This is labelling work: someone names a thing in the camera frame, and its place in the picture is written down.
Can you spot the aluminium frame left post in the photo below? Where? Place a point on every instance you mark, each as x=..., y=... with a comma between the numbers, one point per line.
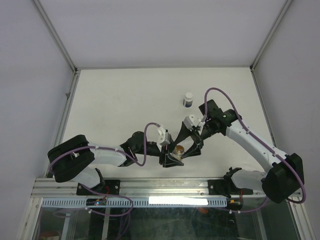
x=54, y=34

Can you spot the aluminium mounting rail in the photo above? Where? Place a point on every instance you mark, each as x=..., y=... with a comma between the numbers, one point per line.
x=132, y=187

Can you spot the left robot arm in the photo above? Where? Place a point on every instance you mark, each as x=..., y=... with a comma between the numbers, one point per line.
x=72, y=160

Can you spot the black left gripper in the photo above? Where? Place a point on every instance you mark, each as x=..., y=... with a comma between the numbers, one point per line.
x=167, y=160

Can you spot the grey slotted cable duct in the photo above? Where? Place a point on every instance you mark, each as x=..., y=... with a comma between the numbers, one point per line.
x=144, y=202

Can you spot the clear glass pill vial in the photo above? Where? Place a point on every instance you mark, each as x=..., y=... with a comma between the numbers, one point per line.
x=176, y=157

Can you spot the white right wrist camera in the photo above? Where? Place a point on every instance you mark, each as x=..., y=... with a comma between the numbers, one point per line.
x=193, y=122

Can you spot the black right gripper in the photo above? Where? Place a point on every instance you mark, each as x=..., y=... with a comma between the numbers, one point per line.
x=196, y=137

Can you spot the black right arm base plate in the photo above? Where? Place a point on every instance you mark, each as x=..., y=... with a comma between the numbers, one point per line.
x=226, y=188

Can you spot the white pill bottle blue label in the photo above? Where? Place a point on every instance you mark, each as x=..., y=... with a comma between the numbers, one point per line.
x=188, y=100

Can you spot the aluminium frame post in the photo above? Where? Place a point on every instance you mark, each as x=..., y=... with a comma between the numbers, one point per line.
x=271, y=33
x=54, y=34

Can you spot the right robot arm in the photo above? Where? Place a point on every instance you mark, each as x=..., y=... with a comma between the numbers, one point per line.
x=282, y=173

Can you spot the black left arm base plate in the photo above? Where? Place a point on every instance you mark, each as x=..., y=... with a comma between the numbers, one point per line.
x=98, y=188

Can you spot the aluminium frame right post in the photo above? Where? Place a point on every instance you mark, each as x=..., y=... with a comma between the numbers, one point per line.
x=271, y=33

